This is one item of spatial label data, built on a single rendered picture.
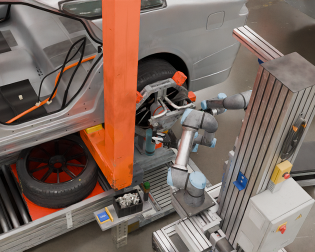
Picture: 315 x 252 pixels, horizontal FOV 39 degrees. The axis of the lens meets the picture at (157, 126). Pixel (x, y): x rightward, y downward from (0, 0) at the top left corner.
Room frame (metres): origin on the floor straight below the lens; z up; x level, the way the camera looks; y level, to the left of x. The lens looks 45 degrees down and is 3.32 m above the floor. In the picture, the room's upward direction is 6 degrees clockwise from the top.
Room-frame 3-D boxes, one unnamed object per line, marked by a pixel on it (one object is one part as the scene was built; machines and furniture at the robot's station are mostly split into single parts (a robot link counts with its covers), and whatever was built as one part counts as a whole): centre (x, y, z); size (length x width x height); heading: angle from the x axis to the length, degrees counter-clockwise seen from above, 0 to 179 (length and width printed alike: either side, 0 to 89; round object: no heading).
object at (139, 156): (2.84, 0.10, 0.32); 0.40 x 0.30 x 0.28; 124
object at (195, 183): (1.86, -0.30, 0.98); 0.13 x 0.12 x 0.14; 78
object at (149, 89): (2.70, 0.01, 0.85); 0.54 x 0.07 x 0.54; 124
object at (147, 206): (1.95, 0.20, 0.44); 0.43 x 0.17 x 0.03; 124
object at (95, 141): (2.45, 0.45, 0.69); 0.52 x 0.17 x 0.35; 34
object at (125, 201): (1.97, 0.17, 0.51); 0.20 x 0.14 x 0.13; 116
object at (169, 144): (2.38, -0.12, 0.80); 0.12 x 0.08 x 0.09; 79
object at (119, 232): (1.93, 0.23, 0.21); 0.10 x 0.10 x 0.42; 34
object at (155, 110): (2.64, -0.03, 0.85); 0.21 x 0.14 x 0.14; 34
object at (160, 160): (2.84, 0.10, 0.13); 0.50 x 0.36 x 0.10; 124
